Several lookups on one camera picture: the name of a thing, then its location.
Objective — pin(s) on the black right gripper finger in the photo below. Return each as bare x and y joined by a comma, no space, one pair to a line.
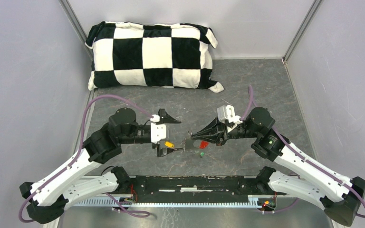
211,128
210,138

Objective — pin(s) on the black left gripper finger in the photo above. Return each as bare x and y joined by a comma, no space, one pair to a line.
167,119
166,151

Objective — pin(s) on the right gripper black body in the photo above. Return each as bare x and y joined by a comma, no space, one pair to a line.
224,135

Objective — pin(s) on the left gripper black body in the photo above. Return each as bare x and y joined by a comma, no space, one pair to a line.
161,152

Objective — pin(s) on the yellow key tag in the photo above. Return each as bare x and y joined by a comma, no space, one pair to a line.
168,144

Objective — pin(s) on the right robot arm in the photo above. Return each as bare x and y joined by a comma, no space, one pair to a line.
339,196

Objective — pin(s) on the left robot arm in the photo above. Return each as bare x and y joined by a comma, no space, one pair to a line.
50,197

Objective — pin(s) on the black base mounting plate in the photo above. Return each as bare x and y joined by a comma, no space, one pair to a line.
195,189

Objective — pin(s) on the black white checkered pillow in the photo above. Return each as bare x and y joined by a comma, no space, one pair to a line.
159,55

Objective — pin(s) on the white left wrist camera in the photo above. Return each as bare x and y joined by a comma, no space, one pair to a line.
158,129

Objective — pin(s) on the white slotted cable duct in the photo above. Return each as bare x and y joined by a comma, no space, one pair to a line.
103,201

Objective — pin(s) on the left aluminium frame rail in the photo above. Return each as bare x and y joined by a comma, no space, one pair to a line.
66,6

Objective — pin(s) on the aluminium frame rail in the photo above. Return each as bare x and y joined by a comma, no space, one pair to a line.
302,29
66,6

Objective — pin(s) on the right aluminium frame rail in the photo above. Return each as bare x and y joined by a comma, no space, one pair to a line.
302,29

